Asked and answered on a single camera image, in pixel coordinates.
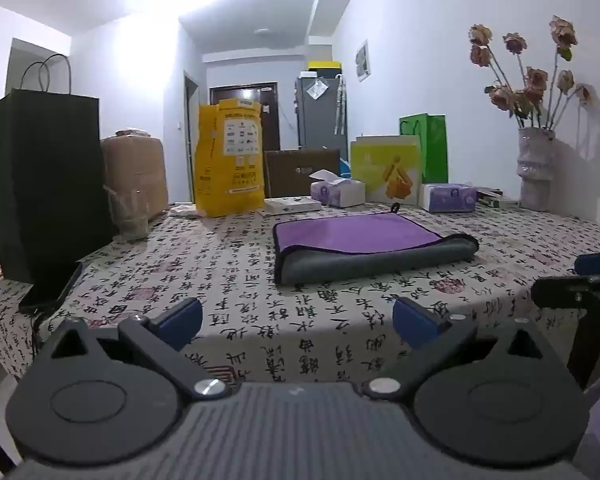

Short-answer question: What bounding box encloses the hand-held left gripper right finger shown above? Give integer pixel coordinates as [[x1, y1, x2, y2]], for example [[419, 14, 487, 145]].
[[364, 296, 561, 404]]

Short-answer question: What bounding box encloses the purple and white tissue box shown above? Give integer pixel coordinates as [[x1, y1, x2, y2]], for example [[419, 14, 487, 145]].
[[309, 170, 367, 208], [420, 183, 478, 213]]

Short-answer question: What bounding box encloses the green gift bag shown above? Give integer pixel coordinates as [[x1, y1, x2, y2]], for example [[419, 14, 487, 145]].
[[399, 114, 449, 185]]

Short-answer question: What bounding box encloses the dried rose bouquet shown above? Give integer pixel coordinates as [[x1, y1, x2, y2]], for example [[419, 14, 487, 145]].
[[468, 16, 594, 130]]

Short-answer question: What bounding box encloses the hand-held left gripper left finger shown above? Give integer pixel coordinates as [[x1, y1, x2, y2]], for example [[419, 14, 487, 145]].
[[40, 297, 228, 402]]

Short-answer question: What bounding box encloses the white ceramic vase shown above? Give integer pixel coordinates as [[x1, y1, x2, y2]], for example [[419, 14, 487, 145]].
[[516, 127, 557, 212]]

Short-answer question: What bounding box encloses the purple and grey towel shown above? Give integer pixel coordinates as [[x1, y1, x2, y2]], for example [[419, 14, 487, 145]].
[[272, 203, 480, 285]]

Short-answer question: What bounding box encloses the grey refrigerator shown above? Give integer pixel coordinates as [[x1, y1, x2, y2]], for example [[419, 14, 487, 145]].
[[294, 74, 349, 161]]

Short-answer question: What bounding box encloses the calligraphy printed tablecloth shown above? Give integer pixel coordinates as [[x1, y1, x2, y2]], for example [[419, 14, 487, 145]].
[[0, 200, 600, 392]]

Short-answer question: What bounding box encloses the black phone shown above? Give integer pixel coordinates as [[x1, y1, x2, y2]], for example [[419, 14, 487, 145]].
[[19, 261, 84, 312]]

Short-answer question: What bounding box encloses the brown cardboard box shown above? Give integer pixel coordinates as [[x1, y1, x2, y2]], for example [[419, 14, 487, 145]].
[[264, 148, 342, 200]]

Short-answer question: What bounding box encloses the brown wrapped package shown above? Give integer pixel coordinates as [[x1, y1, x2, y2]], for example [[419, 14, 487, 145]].
[[101, 130, 170, 222]]

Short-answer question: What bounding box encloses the black paper bag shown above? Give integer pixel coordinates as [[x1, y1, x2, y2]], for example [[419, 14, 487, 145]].
[[0, 54, 116, 284]]

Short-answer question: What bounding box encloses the flat white box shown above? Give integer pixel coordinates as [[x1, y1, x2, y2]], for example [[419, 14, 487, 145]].
[[263, 197, 323, 216]]

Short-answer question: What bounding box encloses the yellow printed bag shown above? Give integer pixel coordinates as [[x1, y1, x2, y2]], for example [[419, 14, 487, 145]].
[[194, 98, 266, 218]]

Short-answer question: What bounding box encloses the yellow-green gift bag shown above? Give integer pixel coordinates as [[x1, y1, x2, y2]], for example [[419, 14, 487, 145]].
[[350, 135, 423, 206]]

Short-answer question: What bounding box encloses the clear plastic cup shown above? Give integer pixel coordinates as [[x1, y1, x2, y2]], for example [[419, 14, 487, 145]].
[[103, 185, 151, 241]]

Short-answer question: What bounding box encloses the dark brown door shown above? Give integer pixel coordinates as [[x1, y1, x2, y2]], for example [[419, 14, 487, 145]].
[[209, 81, 281, 154]]

